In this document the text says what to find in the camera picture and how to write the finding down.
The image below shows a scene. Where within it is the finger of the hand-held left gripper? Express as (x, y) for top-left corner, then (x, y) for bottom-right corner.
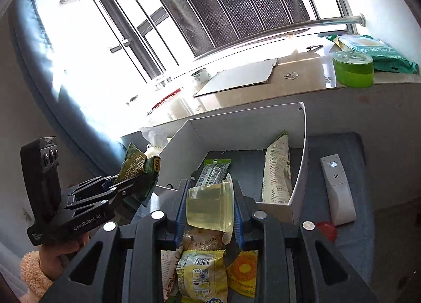
(64, 181), (145, 211)
(67, 175), (127, 203)

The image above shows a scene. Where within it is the metal window rail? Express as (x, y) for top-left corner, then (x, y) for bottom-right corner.
(192, 14), (366, 58)

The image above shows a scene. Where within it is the orange snack packet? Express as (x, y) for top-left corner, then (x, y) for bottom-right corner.
(226, 250), (259, 299)

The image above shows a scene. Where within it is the cardboard sheet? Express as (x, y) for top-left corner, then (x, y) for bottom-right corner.
(192, 58), (278, 98)

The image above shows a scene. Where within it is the blue curtain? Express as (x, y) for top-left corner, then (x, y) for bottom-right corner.
(8, 0), (129, 172)

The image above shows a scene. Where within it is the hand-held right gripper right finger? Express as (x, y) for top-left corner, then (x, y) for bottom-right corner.
(227, 173), (379, 303)

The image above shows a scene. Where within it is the red white snack packet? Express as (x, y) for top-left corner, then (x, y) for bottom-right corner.
(161, 246), (183, 303)

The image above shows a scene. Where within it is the person's left hand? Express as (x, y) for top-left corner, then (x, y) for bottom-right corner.
(39, 233), (91, 281)

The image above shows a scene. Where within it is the white remote control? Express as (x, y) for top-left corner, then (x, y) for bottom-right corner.
(320, 154), (357, 226)

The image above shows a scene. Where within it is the tissue pack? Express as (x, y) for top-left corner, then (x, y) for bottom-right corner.
(140, 125), (172, 159)

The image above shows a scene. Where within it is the long white snack packet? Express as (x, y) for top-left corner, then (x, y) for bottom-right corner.
(261, 131), (293, 205)

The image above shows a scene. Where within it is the green round container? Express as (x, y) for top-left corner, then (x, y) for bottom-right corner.
(332, 50), (375, 88)

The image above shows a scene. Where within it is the red bead string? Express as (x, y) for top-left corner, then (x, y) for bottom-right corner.
(152, 88), (182, 108)

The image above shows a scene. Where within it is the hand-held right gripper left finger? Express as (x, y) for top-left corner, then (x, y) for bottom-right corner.
(39, 180), (191, 303)

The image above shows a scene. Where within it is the small white cup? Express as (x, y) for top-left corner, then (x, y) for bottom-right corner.
(191, 69), (212, 86)

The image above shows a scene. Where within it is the yellow snack packet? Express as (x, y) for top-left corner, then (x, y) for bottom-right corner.
(176, 249), (228, 303)

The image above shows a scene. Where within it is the grey hanging towel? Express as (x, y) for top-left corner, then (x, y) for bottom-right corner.
(132, 0), (311, 57)

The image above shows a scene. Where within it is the green wet wipes packet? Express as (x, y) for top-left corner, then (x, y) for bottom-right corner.
(325, 35), (419, 75)

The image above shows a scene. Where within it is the clear jelly cup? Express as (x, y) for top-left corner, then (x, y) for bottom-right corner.
(186, 180), (235, 236)

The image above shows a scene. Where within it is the person's left forearm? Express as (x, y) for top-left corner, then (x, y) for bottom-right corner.
(20, 250), (55, 300)

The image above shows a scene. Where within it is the clear bread packet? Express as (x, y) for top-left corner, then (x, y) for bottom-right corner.
(182, 226), (227, 253)

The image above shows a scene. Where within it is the white cardboard box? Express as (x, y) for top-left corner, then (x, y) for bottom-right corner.
(154, 102), (308, 225)

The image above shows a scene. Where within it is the red apple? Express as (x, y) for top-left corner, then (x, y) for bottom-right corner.
(314, 221), (338, 243)

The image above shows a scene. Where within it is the green black snack bar packet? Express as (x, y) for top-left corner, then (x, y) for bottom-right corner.
(194, 159), (231, 188)

